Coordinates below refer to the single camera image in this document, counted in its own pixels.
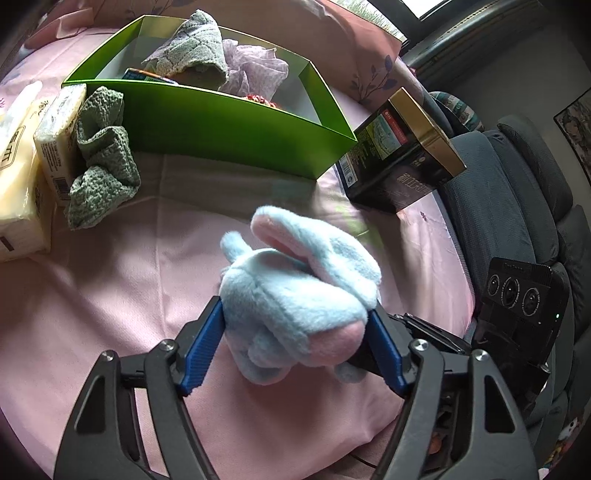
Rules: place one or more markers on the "grey sofa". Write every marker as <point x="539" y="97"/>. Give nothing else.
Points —
<point x="508" y="207"/>

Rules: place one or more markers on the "patterned cushion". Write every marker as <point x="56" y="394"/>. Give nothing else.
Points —
<point x="457" y="113"/>

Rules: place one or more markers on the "blue elephant plush toy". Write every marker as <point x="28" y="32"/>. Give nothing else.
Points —
<point x="295" y="295"/>

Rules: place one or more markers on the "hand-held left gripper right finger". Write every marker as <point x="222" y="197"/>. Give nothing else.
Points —
<point x="388" y="355"/>

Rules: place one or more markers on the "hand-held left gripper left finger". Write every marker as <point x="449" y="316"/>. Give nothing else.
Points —
<point x="203" y="350"/>

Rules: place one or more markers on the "purple mesh bath pouf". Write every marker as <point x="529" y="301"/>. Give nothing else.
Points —
<point x="254" y="62"/>

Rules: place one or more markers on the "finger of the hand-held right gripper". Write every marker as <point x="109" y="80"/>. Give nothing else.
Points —
<point x="438" y="337"/>

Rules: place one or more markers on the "green cardboard box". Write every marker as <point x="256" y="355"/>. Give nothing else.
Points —
<point x="207" y="124"/>

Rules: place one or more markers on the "small tissue pack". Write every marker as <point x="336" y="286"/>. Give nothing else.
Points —
<point x="55" y="143"/>

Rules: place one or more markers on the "blue orange packet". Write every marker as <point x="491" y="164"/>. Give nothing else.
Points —
<point x="143" y="74"/>

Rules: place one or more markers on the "large tissue pack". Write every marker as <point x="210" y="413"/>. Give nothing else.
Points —
<point x="16" y="194"/>

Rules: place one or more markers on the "pink floral pillow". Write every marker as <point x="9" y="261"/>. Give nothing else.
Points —
<point x="332" y="41"/>

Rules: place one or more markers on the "pale terry towel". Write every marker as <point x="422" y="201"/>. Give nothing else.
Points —
<point x="194" y="41"/>

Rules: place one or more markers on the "gold-lidded tin box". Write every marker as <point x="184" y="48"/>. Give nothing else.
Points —
<point x="397" y="157"/>

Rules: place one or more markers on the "green knitted cloth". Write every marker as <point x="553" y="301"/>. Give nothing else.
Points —
<point x="104" y="170"/>

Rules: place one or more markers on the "red patterned packet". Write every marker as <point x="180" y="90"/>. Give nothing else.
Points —
<point x="258" y="99"/>

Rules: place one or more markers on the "grass planter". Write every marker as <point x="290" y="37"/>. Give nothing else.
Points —
<point x="374" y="14"/>

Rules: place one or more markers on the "wall poster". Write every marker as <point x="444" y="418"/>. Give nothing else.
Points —
<point x="577" y="129"/>

